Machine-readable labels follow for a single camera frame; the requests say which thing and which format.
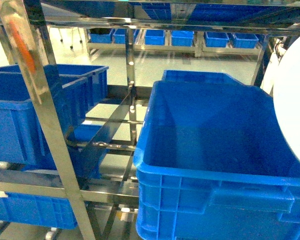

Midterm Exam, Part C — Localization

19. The blue crate front upper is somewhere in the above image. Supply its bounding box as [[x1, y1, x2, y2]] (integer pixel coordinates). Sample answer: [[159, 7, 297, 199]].
[[133, 80, 300, 240]]

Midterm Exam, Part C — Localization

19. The blue bin on lower shelf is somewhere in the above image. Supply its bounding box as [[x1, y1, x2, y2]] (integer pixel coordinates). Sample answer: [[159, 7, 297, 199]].
[[0, 192, 78, 230]]

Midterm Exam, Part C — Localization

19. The light blue oval tray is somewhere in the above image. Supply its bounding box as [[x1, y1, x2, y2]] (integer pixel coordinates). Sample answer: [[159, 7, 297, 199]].
[[273, 37, 300, 162]]

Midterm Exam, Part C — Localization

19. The blue crate behind front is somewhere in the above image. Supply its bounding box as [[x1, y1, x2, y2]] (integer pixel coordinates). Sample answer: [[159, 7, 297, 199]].
[[161, 70, 244, 85]]

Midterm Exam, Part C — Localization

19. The blue crate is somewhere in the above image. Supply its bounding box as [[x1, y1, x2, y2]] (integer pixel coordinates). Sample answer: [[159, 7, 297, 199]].
[[161, 70, 244, 85], [133, 80, 300, 240]]

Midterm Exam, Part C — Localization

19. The blue bin on upper shelf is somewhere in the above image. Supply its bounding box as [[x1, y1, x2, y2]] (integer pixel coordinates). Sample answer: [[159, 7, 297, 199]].
[[0, 72, 88, 170]]

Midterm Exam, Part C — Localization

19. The blue bin on shelf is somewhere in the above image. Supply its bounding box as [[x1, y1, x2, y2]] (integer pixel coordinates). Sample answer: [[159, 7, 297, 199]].
[[0, 72, 88, 170], [0, 192, 78, 230]]

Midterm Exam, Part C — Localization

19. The rear steel shelf rack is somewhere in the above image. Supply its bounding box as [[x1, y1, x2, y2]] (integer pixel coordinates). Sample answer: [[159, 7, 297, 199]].
[[84, 27, 268, 57]]

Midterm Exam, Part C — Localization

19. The stainless steel shelf rack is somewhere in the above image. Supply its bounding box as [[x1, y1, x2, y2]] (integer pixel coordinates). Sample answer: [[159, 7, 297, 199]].
[[0, 0, 300, 240]]

